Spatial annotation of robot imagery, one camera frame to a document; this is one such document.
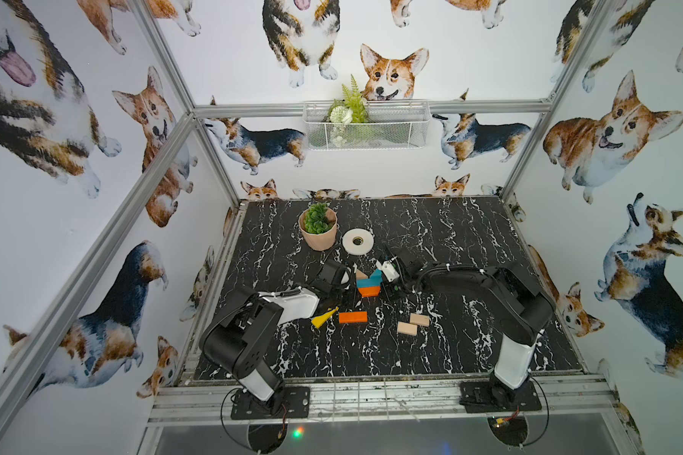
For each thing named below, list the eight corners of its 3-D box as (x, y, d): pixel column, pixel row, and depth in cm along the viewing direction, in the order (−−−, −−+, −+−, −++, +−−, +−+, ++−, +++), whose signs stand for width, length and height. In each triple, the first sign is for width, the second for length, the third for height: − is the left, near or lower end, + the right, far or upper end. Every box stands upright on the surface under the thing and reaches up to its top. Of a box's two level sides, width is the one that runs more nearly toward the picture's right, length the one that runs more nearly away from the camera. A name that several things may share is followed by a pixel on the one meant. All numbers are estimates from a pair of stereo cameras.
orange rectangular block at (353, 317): (339, 323, 89) (339, 320, 87) (339, 315, 91) (339, 312, 89) (367, 322, 90) (368, 319, 88) (367, 314, 91) (367, 310, 90)
